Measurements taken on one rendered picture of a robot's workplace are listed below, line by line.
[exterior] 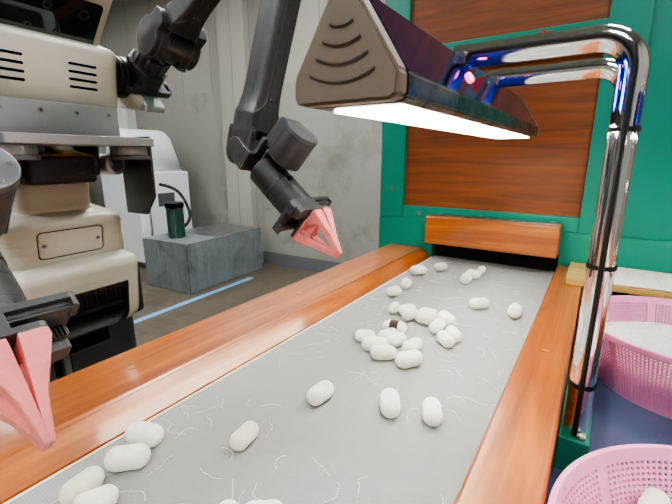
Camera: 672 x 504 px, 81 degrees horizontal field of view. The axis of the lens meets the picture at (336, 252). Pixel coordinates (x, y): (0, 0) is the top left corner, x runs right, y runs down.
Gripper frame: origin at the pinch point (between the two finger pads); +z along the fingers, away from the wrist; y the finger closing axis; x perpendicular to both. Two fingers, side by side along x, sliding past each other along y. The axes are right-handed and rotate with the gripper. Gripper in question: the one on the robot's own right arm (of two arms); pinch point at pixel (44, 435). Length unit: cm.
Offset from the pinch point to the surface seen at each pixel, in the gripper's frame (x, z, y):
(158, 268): 211, -148, 163
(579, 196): -26, 12, 94
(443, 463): -8.4, 21.1, 21.7
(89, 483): 5.2, 3.6, 2.5
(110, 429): 9.5, -0.6, 7.2
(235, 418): 4.8, 5.9, 15.8
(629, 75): -40, 6, 36
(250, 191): 159, -171, 249
